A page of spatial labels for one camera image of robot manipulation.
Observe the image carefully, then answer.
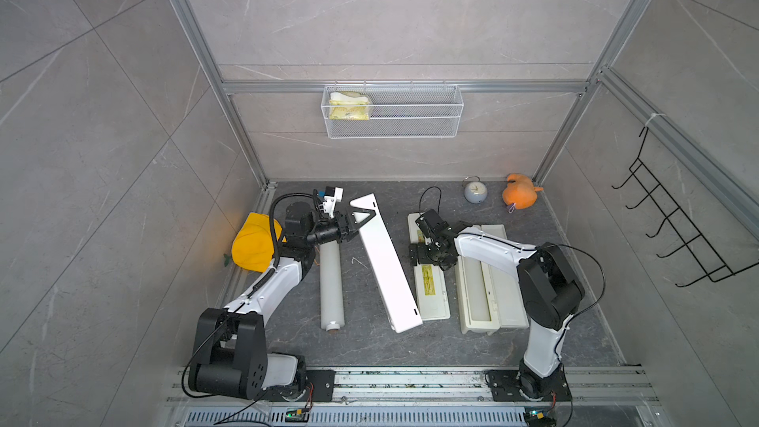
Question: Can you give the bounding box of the white wrap dispenser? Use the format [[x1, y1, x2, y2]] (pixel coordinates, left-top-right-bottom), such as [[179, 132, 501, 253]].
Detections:
[[407, 213, 451, 321]]

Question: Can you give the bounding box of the white dispenser base tray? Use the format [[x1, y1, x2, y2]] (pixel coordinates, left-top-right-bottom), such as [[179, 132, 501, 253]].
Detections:
[[350, 194, 422, 333], [455, 256, 500, 335]]

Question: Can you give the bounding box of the white dispenser lid with label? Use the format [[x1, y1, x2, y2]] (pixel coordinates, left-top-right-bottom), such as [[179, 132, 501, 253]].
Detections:
[[478, 223, 530, 330]]

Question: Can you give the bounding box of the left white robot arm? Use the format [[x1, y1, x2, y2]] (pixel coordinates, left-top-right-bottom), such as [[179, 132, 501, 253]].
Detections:
[[181, 193, 379, 401]]

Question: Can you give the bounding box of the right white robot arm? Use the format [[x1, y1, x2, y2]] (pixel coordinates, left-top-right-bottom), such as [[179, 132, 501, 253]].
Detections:
[[338, 210, 585, 401]]

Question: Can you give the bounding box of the yellow bucket hat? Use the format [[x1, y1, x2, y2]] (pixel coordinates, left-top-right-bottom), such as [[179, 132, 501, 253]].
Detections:
[[231, 213, 274, 273]]

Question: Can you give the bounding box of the orange plush toy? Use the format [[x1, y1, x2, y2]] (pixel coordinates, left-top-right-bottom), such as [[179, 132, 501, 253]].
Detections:
[[501, 173, 544, 213]]

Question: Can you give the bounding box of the yellow wipes packet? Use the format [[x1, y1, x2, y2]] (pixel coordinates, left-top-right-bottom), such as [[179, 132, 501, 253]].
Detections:
[[327, 91, 373, 121]]

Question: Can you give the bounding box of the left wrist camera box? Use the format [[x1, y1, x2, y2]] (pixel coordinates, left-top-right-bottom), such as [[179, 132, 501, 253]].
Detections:
[[317, 186, 344, 219]]

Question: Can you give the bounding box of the wire mesh wall basket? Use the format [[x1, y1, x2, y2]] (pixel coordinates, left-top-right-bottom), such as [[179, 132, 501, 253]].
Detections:
[[320, 83, 464, 140]]

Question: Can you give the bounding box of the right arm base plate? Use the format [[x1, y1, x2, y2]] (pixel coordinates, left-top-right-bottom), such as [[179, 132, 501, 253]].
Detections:
[[485, 366, 573, 402]]

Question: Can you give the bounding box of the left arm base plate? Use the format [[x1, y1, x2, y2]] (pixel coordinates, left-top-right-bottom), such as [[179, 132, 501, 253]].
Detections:
[[262, 369, 336, 402]]

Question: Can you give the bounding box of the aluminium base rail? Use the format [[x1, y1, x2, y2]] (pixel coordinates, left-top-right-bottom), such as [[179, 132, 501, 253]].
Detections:
[[159, 366, 670, 426]]

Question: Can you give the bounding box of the black wire hook rack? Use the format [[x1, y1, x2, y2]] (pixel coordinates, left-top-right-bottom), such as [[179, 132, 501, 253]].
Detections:
[[611, 127, 758, 289]]

